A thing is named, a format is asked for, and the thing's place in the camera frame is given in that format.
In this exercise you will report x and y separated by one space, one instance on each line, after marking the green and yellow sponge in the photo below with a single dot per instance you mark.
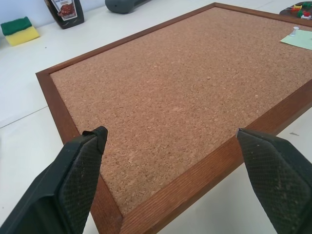
19 30

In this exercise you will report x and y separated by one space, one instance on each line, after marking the dark brown sauce bottle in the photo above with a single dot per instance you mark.
65 13

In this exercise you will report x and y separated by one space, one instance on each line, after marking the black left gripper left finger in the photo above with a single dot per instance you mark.
61 185

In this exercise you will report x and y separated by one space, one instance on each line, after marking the white push pin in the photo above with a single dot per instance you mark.
294 31

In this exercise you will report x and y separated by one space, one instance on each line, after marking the dark grey plastic object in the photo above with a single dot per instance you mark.
124 5

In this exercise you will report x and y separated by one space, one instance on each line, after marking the light green paper note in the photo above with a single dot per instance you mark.
298 40

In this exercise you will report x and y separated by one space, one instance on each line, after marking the wooden framed cork board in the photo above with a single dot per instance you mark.
185 92

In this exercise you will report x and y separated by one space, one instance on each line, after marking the dark tray of push pins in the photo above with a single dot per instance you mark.
296 11

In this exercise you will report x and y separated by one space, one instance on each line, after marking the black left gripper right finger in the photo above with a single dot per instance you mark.
275 180

